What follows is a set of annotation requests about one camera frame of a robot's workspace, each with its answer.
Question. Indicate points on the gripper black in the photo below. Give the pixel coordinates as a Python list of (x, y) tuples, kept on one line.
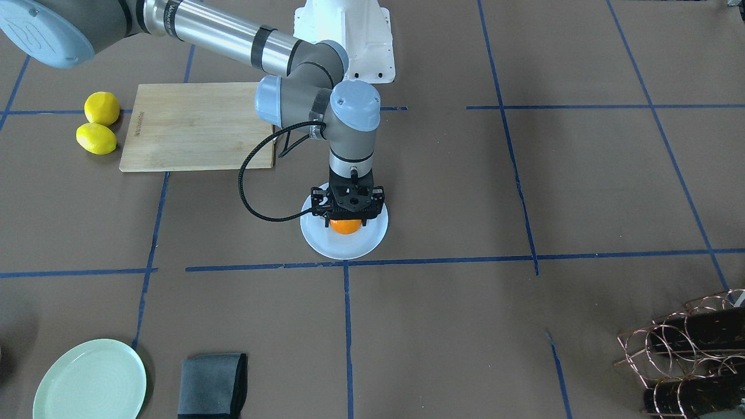
[(319, 204)]

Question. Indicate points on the orange fruit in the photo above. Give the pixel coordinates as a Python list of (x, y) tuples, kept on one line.
[(345, 226)]

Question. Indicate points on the light blue plate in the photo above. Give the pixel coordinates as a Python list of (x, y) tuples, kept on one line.
[(336, 246)]

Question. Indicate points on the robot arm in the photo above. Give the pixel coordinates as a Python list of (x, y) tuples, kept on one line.
[(304, 88)]

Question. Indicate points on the green plate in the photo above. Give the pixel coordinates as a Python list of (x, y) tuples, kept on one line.
[(101, 378)]

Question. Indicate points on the wooden cutting board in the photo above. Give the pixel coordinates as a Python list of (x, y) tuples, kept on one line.
[(192, 127)]

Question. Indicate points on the dark grey folded cloth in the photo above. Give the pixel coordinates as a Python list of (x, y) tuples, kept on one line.
[(213, 386)]

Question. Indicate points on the yellow lemon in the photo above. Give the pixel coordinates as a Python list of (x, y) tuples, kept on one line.
[(96, 138), (102, 108)]

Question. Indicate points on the dark glass bottle middle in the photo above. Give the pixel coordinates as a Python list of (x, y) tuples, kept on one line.
[(712, 331)]

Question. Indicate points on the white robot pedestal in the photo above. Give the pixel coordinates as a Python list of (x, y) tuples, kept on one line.
[(363, 28)]

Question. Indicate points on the copper wire bottle rack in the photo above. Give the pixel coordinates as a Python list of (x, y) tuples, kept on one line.
[(651, 368)]

